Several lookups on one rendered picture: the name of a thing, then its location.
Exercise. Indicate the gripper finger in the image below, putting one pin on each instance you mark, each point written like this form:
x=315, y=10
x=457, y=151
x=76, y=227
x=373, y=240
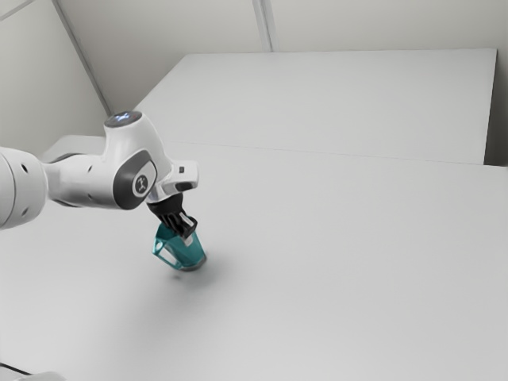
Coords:
x=188, y=224
x=170, y=222

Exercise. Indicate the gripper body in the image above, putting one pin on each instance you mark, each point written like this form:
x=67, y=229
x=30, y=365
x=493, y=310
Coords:
x=166, y=207

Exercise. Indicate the teal faceted mug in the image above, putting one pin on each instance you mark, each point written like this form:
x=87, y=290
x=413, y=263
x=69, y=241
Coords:
x=182, y=250

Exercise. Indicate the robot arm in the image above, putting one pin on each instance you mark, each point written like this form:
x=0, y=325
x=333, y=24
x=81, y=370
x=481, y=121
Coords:
x=131, y=158

